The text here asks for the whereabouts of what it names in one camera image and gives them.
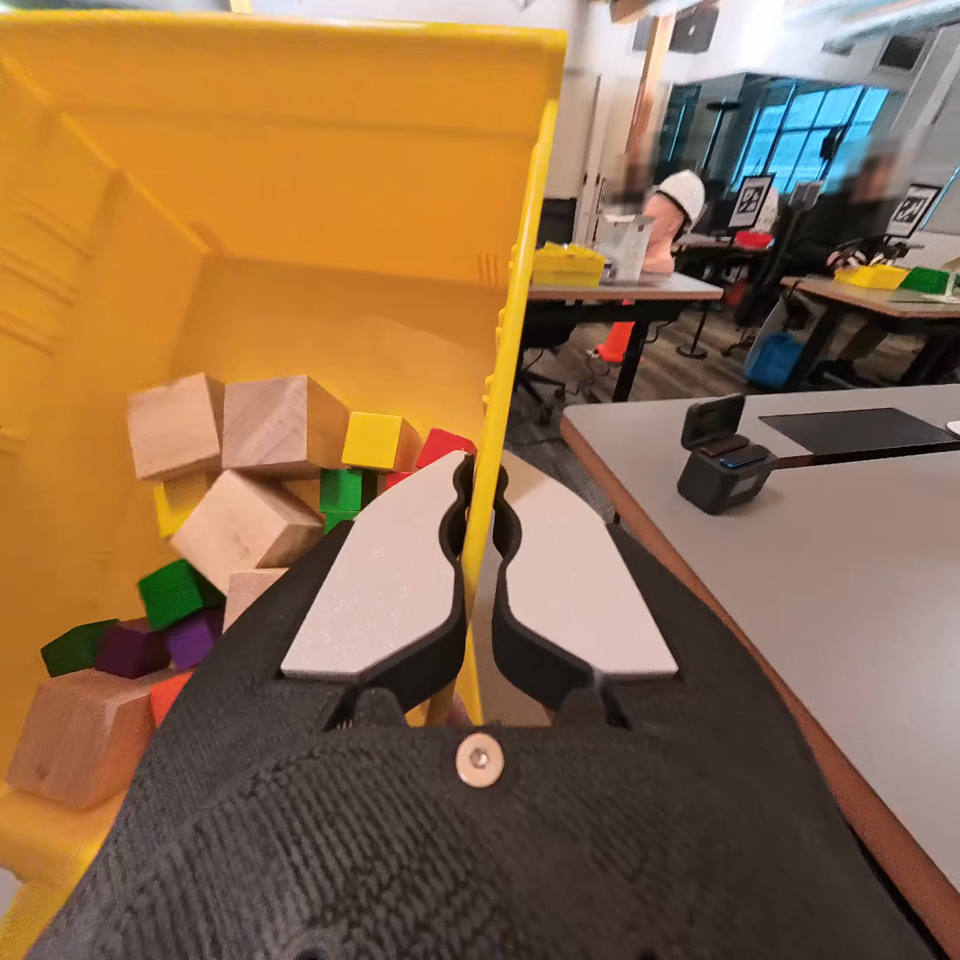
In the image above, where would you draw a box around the small yellow bin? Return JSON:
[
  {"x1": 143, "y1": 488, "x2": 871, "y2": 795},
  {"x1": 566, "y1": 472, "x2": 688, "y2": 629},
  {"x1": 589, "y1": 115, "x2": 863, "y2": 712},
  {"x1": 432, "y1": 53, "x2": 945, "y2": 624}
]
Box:
[{"x1": 834, "y1": 262, "x2": 909, "y2": 290}]

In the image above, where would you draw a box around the blue floor bin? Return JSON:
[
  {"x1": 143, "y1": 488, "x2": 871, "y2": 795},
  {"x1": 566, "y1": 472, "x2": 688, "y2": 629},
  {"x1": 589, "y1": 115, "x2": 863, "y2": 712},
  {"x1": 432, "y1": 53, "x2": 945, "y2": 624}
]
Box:
[{"x1": 744, "y1": 332, "x2": 807, "y2": 391}]

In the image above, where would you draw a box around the yellow plastic box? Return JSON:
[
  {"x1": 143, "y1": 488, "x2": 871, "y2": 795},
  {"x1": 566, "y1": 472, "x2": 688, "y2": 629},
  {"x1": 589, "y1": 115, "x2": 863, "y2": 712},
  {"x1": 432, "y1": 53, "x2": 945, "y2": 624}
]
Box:
[{"x1": 0, "y1": 11, "x2": 569, "y2": 960}]

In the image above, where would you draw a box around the black flat mat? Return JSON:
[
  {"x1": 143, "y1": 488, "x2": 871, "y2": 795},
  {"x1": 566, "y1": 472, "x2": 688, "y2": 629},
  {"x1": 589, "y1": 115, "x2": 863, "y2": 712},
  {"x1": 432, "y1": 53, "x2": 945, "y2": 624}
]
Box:
[{"x1": 759, "y1": 407, "x2": 960, "y2": 456}]

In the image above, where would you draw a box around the white hard hat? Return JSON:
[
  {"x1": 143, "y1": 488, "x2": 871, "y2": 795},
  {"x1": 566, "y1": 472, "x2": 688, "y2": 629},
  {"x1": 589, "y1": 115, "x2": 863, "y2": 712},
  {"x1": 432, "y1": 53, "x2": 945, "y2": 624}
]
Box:
[{"x1": 656, "y1": 170, "x2": 708, "y2": 226}]

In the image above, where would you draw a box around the pile of wooden cubes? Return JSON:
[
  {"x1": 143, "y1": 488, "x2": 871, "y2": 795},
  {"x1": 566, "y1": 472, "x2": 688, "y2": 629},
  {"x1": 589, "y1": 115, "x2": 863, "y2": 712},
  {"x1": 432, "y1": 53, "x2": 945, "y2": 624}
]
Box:
[{"x1": 7, "y1": 372, "x2": 479, "y2": 811}]

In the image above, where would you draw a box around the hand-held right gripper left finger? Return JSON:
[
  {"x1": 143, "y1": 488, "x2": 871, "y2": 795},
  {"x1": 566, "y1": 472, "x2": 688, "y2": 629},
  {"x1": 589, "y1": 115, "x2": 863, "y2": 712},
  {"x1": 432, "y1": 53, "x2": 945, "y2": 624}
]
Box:
[{"x1": 279, "y1": 448, "x2": 477, "y2": 711}]

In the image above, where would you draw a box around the black and white marker sign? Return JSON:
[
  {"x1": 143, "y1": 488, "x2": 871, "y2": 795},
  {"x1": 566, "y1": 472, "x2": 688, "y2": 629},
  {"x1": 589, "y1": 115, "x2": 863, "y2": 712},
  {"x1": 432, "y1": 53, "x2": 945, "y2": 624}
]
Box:
[
  {"x1": 731, "y1": 174, "x2": 779, "y2": 228},
  {"x1": 887, "y1": 183, "x2": 942, "y2": 237}
]

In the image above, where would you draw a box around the pink mannequin head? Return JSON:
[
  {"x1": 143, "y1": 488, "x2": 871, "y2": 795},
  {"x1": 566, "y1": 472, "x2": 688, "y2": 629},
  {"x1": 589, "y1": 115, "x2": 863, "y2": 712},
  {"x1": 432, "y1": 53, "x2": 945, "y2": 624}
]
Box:
[{"x1": 643, "y1": 191, "x2": 695, "y2": 273}]

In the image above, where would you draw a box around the clear plastic container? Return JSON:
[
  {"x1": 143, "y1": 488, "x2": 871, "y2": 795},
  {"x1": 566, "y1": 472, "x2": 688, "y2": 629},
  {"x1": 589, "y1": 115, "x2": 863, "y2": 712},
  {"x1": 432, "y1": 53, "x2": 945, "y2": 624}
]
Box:
[{"x1": 596, "y1": 212, "x2": 654, "y2": 280}]

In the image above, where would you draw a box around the black open battery case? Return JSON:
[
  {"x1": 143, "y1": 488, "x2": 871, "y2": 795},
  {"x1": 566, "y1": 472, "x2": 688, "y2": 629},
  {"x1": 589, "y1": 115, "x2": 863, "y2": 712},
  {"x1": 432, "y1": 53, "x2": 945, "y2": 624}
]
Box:
[{"x1": 677, "y1": 393, "x2": 777, "y2": 516}]

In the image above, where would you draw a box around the yellow plastic tray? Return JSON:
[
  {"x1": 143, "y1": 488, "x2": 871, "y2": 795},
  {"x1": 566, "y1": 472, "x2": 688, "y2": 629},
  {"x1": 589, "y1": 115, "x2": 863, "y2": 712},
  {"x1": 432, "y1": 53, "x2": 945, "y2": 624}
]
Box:
[{"x1": 531, "y1": 241, "x2": 607, "y2": 288}]

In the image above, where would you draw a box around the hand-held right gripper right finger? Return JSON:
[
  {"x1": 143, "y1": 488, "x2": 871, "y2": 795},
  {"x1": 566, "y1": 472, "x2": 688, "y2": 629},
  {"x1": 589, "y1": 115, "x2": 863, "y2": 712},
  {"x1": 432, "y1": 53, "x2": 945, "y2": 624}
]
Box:
[{"x1": 491, "y1": 448, "x2": 681, "y2": 711}]

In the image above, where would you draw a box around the large window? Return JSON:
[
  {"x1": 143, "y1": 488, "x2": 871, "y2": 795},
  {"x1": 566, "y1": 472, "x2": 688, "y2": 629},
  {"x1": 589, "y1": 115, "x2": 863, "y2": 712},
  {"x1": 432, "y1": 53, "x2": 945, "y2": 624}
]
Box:
[{"x1": 738, "y1": 84, "x2": 892, "y2": 198}]

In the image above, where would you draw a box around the desk with black legs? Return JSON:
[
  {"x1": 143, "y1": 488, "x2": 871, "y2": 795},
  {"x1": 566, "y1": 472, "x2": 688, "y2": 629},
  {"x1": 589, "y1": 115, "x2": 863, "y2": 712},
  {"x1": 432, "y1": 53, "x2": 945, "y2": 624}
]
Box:
[
  {"x1": 525, "y1": 271, "x2": 725, "y2": 404},
  {"x1": 780, "y1": 273, "x2": 960, "y2": 387}
]

